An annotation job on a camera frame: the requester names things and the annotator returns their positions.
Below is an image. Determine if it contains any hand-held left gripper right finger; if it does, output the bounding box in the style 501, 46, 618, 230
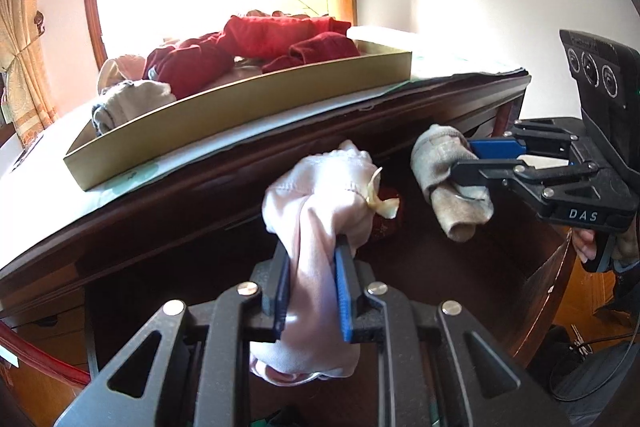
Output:
334, 234, 571, 427

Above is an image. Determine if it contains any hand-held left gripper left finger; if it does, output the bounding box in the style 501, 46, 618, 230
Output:
52, 244, 293, 427

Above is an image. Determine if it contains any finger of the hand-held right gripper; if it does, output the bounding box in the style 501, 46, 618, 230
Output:
467, 118, 588, 165
450, 159, 603, 208

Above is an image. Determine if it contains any beige sock bundle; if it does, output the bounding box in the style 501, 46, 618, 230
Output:
410, 123, 495, 243

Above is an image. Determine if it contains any dark wooden drawer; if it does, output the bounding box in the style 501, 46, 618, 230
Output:
82, 122, 576, 427

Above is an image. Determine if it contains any pale pink underwear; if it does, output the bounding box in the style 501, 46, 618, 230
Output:
249, 139, 383, 385

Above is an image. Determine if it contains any red underwear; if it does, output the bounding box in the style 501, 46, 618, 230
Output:
222, 14, 351, 60
261, 32, 361, 75
142, 32, 236, 100

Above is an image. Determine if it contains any beige underwear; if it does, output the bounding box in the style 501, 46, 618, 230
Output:
91, 79, 177, 136

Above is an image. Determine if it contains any off-white underwear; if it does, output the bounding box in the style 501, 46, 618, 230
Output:
96, 53, 151, 95

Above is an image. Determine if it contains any person's right forearm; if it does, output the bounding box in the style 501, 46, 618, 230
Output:
607, 259, 640, 323

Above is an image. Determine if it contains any person's right hand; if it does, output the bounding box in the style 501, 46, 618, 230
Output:
571, 219, 640, 265

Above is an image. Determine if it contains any red patterned cloth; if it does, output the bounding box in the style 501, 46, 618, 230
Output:
370, 187, 402, 240

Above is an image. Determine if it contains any dark wooden table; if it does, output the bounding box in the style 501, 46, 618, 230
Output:
0, 74, 576, 358

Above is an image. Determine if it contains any red curved bar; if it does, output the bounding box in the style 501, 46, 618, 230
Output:
0, 317, 91, 385

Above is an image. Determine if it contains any tied yellow patterned curtain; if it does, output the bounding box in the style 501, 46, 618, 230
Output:
0, 0, 61, 148

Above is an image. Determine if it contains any black cable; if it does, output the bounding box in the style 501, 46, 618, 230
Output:
547, 277, 640, 403

